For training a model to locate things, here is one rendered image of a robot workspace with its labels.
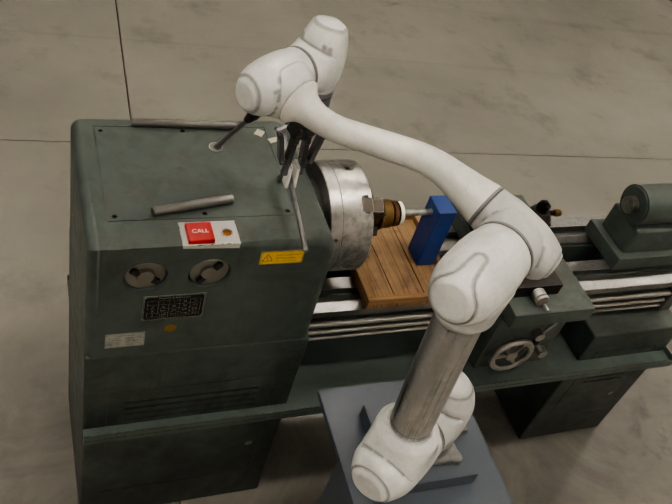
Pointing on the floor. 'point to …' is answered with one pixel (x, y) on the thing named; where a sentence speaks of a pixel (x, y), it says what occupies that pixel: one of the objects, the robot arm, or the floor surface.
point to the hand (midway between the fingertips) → (291, 174)
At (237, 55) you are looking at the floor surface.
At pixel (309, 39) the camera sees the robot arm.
